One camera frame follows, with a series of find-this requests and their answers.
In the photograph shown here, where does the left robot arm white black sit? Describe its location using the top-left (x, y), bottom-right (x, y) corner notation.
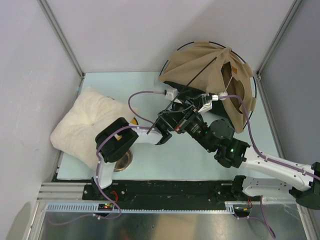
top-left (93, 100), bottom-right (198, 200)

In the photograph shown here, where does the stainless steel pet bowl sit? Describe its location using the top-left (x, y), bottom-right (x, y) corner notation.
top-left (113, 149), bottom-right (133, 172)

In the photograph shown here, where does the left aluminium frame post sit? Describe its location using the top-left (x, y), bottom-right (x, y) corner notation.
top-left (37, 0), bottom-right (85, 79)

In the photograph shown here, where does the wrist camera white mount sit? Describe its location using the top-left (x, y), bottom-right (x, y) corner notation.
top-left (164, 88), bottom-right (179, 102)
top-left (198, 93), bottom-right (213, 113)

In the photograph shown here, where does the white slotted cable duct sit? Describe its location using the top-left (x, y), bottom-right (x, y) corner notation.
top-left (46, 202), bottom-right (251, 215)

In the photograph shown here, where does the white pompom toy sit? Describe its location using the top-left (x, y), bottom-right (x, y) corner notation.
top-left (218, 74), bottom-right (235, 100)

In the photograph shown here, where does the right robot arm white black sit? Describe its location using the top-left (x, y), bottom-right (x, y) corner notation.
top-left (155, 109), bottom-right (320, 210)

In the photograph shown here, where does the beige fabric pet tent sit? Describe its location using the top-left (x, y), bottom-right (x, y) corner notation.
top-left (157, 41), bottom-right (256, 133)

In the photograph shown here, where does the yellow pet bowl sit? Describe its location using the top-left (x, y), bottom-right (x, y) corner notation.
top-left (115, 117), bottom-right (139, 140)

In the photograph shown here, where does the cream plush cushion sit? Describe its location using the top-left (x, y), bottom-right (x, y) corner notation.
top-left (50, 87), bottom-right (135, 170)

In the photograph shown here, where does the right aluminium frame post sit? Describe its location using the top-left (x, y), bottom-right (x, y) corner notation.
top-left (256, 0), bottom-right (305, 81)

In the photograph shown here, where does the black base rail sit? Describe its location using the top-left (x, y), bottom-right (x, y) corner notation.
top-left (82, 180), bottom-right (260, 211)

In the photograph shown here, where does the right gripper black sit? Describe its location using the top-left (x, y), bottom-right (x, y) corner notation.
top-left (158, 104), bottom-right (215, 153)

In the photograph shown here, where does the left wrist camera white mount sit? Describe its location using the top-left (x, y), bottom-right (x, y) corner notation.
top-left (164, 88), bottom-right (179, 102)

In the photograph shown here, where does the black tent pole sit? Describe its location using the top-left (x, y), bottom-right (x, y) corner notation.
top-left (146, 56), bottom-right (218, 135)
top-left (159, 40), bottom-right (258, 121)

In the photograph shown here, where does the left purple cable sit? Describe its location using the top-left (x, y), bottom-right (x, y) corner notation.
top-left (46, 90), bottom-right (167, 225)

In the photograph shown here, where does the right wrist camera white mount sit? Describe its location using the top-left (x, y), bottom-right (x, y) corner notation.
top-left (198, 93), bottom-right (213, 113)

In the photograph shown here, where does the aluminium frame post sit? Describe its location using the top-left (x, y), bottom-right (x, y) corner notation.
top-left (256, 0), bottom-right (305, 81)
top-left (37, 0), bottom-right (85, 79)

